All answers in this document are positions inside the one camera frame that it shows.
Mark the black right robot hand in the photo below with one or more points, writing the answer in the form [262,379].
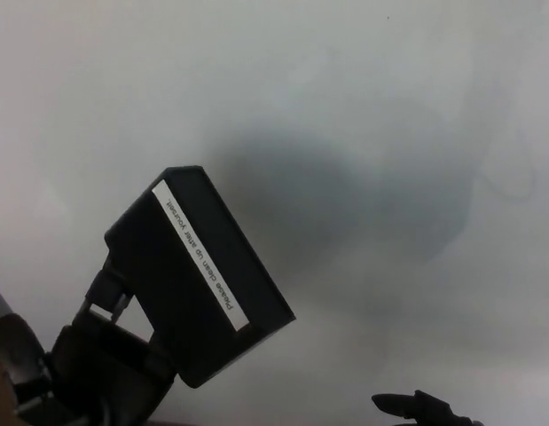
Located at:
[429,410]

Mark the white whiteboard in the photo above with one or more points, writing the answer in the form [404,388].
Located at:
[345,111]

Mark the black magnetic marker holder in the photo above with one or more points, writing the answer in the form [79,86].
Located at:
[176,284]

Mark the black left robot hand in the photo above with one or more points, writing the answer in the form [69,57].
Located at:
[105,377]

